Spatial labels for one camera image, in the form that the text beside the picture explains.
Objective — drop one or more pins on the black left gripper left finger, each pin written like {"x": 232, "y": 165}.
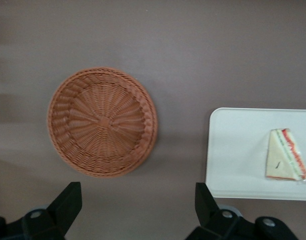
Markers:
{"x": 65, "y": 207}

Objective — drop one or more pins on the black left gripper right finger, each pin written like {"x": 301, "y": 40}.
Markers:
{"x": 208, "y": 212}

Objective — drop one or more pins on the triangular sandwich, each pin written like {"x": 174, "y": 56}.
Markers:
{"x": 278, "y": 157}

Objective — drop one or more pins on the beige plastic tray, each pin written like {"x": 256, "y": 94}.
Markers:
{"x": 238, "y": 140}

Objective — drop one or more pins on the round brown wicker basket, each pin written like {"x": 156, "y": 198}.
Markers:
{"x": 100, "y": 122}

